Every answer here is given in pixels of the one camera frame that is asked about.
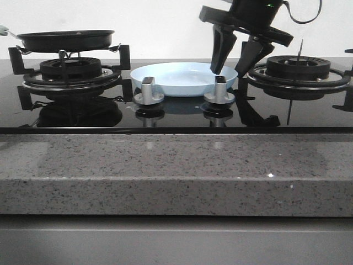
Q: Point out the black glass gas cooktop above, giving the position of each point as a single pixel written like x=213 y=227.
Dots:
x=113 y=112

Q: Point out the silver stove knob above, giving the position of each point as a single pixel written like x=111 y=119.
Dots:
x=220 y=94
x=148 y=95

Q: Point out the metal wire pan support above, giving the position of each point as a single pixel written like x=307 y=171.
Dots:
x=69 y=53

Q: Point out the right silver stove knob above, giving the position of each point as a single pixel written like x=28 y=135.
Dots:
x=220 y=94

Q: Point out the black frying pan green handle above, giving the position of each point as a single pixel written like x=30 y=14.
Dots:
x=70 y=41

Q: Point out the light blue round plate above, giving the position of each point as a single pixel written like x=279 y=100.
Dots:
x=177 y=79

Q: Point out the left black burner with grate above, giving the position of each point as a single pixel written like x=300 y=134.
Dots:
x=68 y=74

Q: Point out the grey cabinet front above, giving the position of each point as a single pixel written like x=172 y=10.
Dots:
x=49 y=239

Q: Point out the right black burner with grate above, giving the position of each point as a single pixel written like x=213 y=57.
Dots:
x=287 y=81

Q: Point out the black burner with grate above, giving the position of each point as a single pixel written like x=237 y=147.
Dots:
x=68 y=74
x=287 y=81

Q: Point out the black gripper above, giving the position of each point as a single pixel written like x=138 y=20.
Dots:
x=250 y=17

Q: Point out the left silver stove knob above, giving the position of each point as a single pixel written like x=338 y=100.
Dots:
x=148 y=95

